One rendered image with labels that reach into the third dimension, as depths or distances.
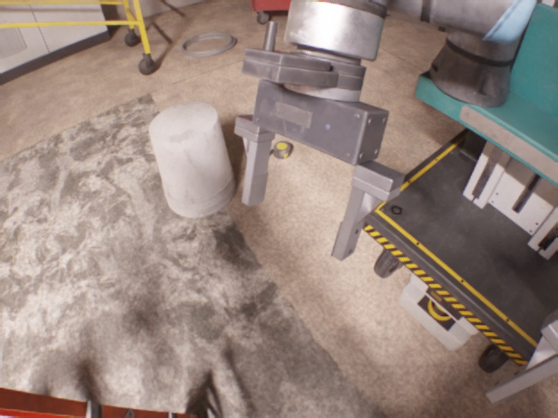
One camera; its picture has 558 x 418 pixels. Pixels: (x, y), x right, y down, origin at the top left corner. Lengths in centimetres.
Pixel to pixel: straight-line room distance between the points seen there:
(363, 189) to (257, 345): 86
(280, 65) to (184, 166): 100
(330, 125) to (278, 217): 107
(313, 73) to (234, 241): 108
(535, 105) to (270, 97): 66
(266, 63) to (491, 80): 56
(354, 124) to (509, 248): 84
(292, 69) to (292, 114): 8
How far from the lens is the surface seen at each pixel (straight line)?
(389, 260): 111
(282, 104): 35
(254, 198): 42
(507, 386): 34
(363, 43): 31
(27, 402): 57
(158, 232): 142
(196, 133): 120
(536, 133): 76
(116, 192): 167
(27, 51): 365
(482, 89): 76
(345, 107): 30
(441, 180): 115
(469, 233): 104
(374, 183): 31
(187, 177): 127
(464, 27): 43
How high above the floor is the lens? 106
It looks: 49 degrees down
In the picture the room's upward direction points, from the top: 1 degrees counter-clockwise
